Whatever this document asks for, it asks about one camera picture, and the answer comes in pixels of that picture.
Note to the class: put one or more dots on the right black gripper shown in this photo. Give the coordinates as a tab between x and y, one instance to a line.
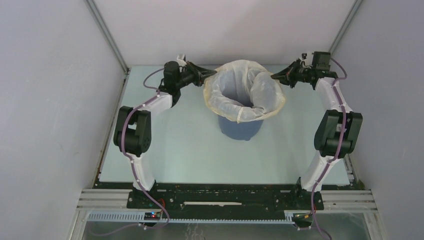
288	76

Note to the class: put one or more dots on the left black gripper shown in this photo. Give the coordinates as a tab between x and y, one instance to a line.
198	74

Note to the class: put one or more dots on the translucent white yellow trash bag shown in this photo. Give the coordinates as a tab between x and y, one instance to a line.
243	91

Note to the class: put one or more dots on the blue plastic trash bin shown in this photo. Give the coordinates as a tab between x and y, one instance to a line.
243	131

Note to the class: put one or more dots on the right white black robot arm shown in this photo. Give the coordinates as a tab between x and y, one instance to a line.
338	131

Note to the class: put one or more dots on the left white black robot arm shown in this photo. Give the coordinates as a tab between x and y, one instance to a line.
133	128

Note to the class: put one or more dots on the right aluminium corner profile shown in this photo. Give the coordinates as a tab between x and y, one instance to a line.
345	25

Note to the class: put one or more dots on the aluminium corner profile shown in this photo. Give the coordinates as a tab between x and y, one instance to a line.
345	25
107	35

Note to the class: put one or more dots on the left aluminium corner profile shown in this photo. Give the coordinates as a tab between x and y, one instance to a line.
107	35

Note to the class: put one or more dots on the right circuit board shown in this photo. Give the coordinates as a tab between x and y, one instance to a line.
302	217

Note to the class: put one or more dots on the left circuit board with leds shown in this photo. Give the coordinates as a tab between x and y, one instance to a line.
152	216

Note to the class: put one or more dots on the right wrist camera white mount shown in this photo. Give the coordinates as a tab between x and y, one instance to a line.
306	59

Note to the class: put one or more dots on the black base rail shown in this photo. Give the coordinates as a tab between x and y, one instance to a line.
233	202

